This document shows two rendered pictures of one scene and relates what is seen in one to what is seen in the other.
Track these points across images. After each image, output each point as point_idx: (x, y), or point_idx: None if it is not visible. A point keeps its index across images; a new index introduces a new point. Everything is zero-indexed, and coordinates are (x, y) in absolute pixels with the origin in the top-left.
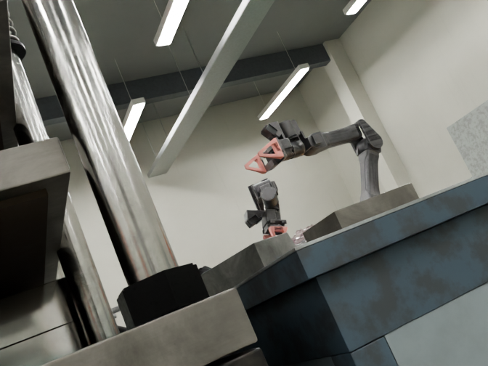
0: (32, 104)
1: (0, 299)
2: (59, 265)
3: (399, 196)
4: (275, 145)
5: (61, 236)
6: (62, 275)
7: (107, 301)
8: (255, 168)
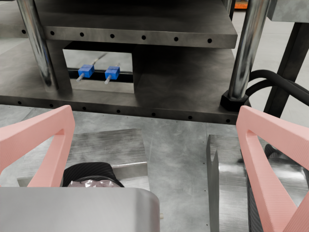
0: None
1: None
2: (251, 14)
3: None
4: None
5: (17, 37)
6: (248, 25)
7: (39, 71)
8: (257, 179)
